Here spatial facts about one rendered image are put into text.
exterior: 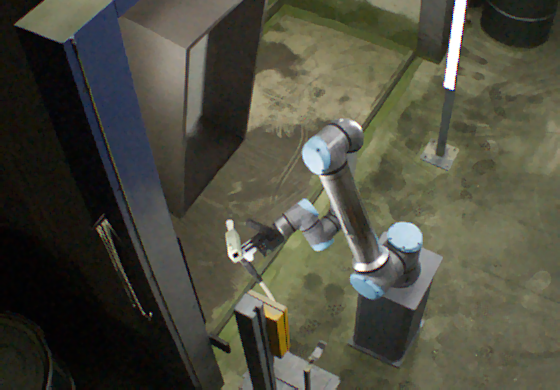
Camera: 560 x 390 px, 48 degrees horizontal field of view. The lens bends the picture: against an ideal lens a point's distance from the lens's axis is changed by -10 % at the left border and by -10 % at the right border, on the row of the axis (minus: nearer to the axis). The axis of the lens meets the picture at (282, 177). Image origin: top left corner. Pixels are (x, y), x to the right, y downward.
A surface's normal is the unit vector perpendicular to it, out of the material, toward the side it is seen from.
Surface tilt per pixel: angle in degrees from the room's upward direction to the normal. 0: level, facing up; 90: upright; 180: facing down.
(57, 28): 0
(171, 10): 12
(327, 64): 0
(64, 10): 0
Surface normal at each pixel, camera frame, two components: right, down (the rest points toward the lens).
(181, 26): 0.13, -0.55
